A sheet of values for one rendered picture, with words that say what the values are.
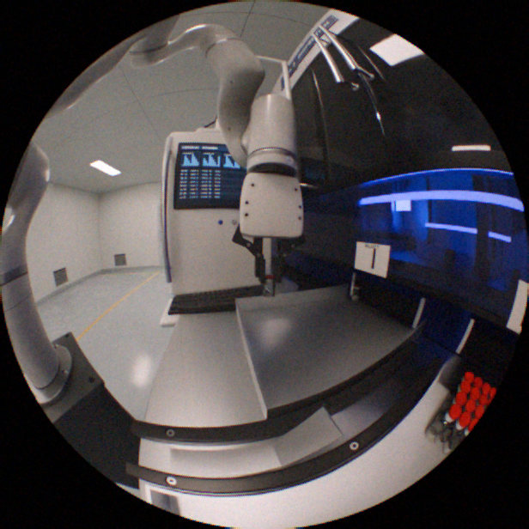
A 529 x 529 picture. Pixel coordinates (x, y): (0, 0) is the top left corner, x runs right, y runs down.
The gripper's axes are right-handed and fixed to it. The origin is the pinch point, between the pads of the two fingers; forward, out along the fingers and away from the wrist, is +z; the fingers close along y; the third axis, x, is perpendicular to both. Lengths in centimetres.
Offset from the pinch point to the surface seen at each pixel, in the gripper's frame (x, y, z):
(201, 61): -74, 56, -196
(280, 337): 2.4, -1.9, 12.1
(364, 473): 26.9, -3.0, 12.9
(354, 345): 8.9, -13.5, 11.9
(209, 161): -41, 18, -39
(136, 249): -475, 357, 26
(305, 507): 28.0, 2.9, 13.1
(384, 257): 5.6, -21.0, -3.0
